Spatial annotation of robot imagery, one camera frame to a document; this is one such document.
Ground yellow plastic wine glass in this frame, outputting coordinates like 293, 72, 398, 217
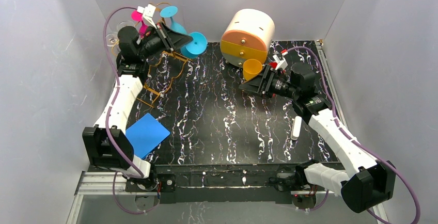
243, 59, 263, 81

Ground teal wine glass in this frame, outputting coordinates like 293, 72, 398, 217
181, 31, 208, 59
160, 6, 187, 35

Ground red plastic wine glass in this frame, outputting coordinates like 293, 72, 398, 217
269, 62, 277, 69

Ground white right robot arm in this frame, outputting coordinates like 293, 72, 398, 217
239, 59, 396, 213

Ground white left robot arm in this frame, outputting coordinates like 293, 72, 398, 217
82, 22, 194, 179

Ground magenta plastic wine glass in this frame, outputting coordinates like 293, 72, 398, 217
131, 10, 150, 37

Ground rear clear wine glass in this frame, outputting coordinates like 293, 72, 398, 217
116, 21, 135, 32

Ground clear wine glass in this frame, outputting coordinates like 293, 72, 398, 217
116, 21, 135, 32
105, 32, 119, 47

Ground front clear wine glass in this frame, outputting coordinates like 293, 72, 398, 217
105, 32, 119, 47

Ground white oblong remote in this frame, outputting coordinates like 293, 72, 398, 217
290, 116, 302, 141

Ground round pastel drawer cabinet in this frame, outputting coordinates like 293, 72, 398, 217
220, 9, 275, 68

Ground blue flat card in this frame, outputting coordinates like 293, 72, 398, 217
126, 113, 170, 159

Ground gold wire glass rack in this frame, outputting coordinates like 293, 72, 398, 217
111, 2, 193, 109

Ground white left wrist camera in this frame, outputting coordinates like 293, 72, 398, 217
136, 4, 157, 28

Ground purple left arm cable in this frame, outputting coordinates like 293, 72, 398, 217
103, 7, 162, 216

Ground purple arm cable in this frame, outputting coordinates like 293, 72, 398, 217
103, 7, 162, 216
282, 46, 421, 224

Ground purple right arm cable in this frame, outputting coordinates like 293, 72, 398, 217
282, 46, 421, 224

